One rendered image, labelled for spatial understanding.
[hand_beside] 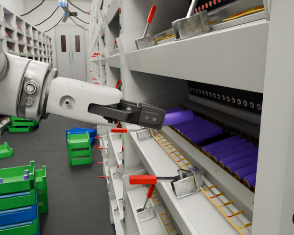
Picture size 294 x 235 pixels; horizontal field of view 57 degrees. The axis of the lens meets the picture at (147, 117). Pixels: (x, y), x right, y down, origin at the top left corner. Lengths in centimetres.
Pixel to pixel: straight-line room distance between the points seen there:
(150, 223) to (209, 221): 37
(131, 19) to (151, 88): 19
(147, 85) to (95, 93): 42
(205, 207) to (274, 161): 19
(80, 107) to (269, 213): 26
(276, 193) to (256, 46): 9
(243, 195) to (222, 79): 13
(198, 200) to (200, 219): 4
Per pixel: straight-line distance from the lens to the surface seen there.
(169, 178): 37
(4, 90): 39
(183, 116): 44
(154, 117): 41
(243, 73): 21
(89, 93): 37
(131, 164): 81
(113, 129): 60
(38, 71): 39
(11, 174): 166
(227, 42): 22
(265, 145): 18
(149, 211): 70
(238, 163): 39
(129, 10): 77
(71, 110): 37
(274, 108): 17
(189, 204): 36
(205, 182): 38
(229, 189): 33
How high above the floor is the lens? 93
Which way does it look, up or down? 12 degrees down
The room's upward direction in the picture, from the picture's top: straight up
